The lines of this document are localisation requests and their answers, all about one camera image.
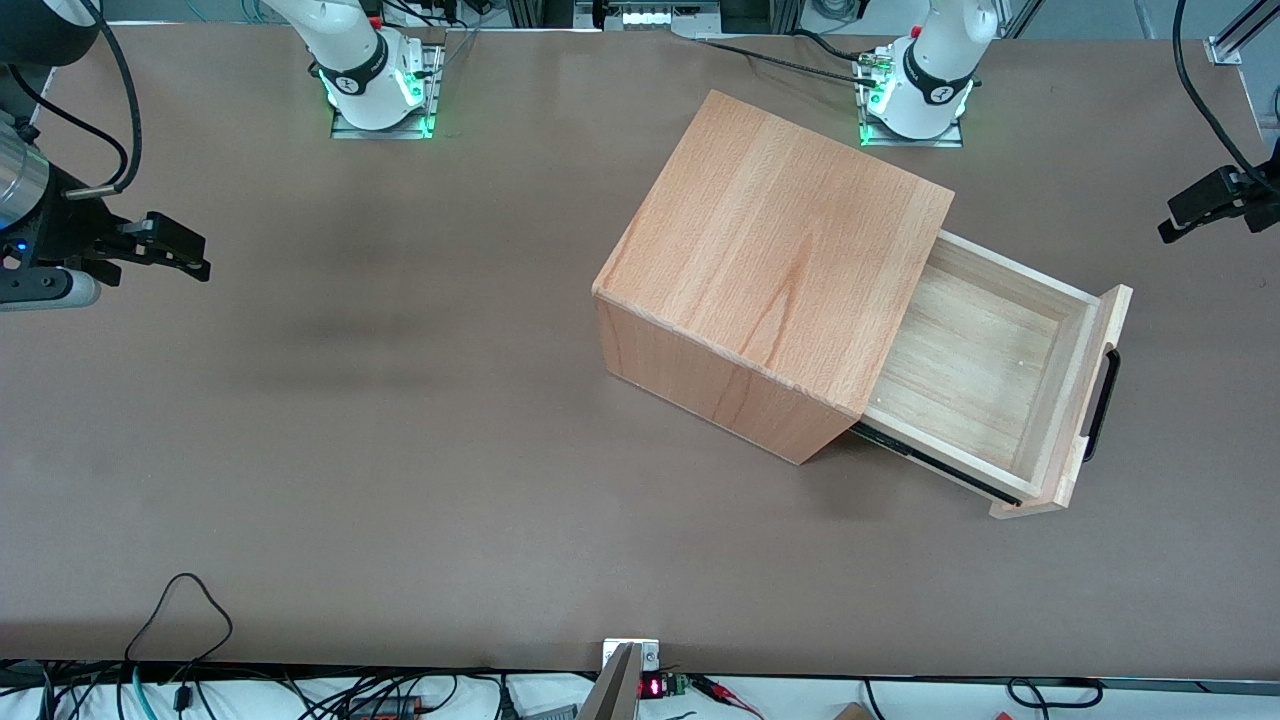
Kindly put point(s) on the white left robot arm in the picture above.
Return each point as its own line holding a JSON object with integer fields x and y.
{"x": 935, "y": 70}

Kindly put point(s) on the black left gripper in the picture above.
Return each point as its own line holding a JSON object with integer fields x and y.
{"x": 1262, "y": 190}

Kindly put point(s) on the red digit display module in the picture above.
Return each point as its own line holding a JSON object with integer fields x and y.
{"x": 655, "y": 686}

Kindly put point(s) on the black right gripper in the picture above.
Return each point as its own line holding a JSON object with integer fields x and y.
{"x": 68, "y": 230}

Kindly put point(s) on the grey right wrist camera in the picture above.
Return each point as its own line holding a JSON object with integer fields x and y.
{"x": 50, "y": 290}

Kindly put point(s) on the white power strip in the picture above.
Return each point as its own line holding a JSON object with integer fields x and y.
{"x": 660, "y": 17}

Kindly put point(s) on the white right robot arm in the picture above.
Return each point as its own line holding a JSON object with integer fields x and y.
{"x": 360, "y": 60}

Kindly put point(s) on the orange and black device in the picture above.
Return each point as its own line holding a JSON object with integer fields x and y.
{"x": 385, "y": 708}

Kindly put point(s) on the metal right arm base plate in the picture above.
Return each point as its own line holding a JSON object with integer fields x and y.
{"x": 436, "y": 100}

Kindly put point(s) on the small metal bracket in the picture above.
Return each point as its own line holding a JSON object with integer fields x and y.
{"x": 648, "y": 652}

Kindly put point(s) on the aluminium corner profile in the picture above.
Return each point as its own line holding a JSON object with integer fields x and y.
{"x": 1235, "y": 35}

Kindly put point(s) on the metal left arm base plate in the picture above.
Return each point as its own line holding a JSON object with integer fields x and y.
{"x": 955, "y": 138}

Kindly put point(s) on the black metal drawer slide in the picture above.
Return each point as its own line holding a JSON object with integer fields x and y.
{"x": 930, "y": 460}

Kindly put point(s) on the brown cardboard piece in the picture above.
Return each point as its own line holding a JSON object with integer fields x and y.
{"x": 850, "y": 712}

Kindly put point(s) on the red and black clip leads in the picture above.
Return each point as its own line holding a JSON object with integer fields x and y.
{"x": 725, "y": 695}

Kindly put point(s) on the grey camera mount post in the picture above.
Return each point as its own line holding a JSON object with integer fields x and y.
{"x": 612, "y": 690}

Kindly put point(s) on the light wooden drawer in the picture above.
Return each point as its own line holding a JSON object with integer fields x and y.
{"x": 970, "y": 370}

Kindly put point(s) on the light wooden drawer cabinet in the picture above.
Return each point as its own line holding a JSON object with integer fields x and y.
{"x": 770, "y": 230}

